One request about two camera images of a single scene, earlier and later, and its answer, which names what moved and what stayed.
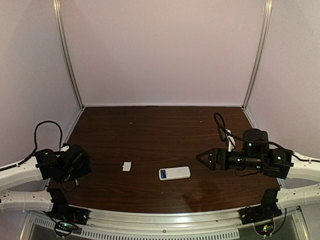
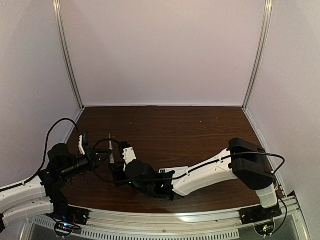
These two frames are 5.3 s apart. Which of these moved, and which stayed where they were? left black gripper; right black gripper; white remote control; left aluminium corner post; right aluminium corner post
Moved: left black gripper; right black gripper
Stayed: left aluminium corner post; white remote control; right aluminium corner post
